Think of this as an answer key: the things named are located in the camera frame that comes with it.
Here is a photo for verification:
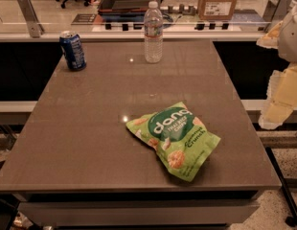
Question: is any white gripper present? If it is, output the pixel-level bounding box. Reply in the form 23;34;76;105
256;4;297;129

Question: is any green rice chip bag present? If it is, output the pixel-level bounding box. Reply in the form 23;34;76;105
126;102;220;182

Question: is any blue pepsi can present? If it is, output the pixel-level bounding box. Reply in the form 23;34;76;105
59;31;86;71

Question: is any cardboard box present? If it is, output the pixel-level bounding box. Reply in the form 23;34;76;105
197;0;237;20

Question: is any clear plastic water bottle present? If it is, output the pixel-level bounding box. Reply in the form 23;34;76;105
144;1;163;63

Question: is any dark tray bin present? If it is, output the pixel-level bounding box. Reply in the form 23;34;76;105
98;0;161;14

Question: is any right metal glass bracket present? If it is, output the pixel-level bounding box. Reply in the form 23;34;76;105
263;0;297;31

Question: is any metal glass bracket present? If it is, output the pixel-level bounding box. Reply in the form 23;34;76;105
263;0;297;31
17;0;44;38

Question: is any left metal glass bracket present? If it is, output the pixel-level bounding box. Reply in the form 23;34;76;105
17;0;44;38

